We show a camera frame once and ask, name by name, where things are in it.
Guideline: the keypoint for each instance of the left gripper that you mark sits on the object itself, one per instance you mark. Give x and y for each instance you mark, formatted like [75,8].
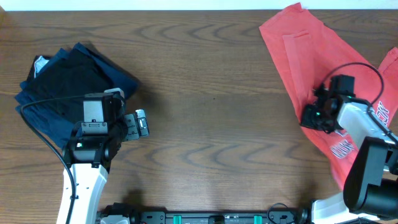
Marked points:
[132,128]

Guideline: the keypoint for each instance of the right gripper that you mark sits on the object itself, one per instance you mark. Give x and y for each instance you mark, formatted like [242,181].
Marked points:
[306,120]

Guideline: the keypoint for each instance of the red printed t-shirt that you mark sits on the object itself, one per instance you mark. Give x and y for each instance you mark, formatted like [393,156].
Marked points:
[305,51]

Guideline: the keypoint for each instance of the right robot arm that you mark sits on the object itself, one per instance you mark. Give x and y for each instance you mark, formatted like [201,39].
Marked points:
[367,196]

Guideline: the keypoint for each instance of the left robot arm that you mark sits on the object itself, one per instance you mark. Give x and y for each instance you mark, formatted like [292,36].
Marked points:
[84,181]

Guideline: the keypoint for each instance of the black folded garment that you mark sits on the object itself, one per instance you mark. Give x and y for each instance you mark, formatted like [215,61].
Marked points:
[75,75]

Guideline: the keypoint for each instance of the navy folded garment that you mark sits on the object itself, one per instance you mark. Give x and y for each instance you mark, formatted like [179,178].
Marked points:
[59,133]

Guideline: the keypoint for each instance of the black garment with white label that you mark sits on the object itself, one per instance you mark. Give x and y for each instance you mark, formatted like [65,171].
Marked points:
[38,63]

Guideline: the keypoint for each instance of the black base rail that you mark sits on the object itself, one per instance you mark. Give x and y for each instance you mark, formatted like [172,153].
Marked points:
[124,213]

